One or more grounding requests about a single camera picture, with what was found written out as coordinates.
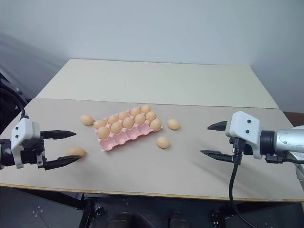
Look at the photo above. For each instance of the dark rounded shape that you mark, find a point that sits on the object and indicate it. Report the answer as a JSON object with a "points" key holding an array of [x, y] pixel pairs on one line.
{"points": [[122, 220], [178, 220]]}

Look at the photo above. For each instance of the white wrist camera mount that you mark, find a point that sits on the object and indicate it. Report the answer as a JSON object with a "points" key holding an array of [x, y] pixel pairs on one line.
{"points": [[26, 133], [244, 123]]}

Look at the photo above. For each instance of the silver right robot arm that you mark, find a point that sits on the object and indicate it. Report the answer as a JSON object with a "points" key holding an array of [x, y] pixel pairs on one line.
{"points": [[287, 140]]}

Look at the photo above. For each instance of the pink plastic egg tray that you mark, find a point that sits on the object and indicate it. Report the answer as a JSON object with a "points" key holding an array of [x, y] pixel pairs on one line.
{"points": [[123, 140]]}

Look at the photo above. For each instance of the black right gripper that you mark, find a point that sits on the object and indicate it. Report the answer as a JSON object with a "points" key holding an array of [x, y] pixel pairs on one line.
{"points": [[245, 149]]}

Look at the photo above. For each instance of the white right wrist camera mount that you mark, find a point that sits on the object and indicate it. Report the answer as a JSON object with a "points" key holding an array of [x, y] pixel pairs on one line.
{"points": [[244, 123]]}

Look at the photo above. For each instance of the black metal table frame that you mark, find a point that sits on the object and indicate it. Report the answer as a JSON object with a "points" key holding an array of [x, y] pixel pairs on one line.
{"points": [[86, 213]]}

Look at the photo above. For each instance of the brown egg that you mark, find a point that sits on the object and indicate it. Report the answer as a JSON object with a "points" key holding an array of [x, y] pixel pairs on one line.
{"points": [[76, 151], [112, 119], [155, 124], [139, 118], [100, 123], [162, 142], [116, 127], [150, 116], [173, 124], [103, 132], [128, 122], [123, 115], [145, 109], [87, 119], [135, 111]]}

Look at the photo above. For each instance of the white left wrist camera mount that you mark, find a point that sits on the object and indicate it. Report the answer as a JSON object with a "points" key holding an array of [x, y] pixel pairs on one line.
{"points": [[26, 133]]}

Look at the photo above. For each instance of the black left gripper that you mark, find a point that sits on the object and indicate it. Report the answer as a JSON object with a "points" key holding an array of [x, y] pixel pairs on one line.
{"points": [[31, 156]]}

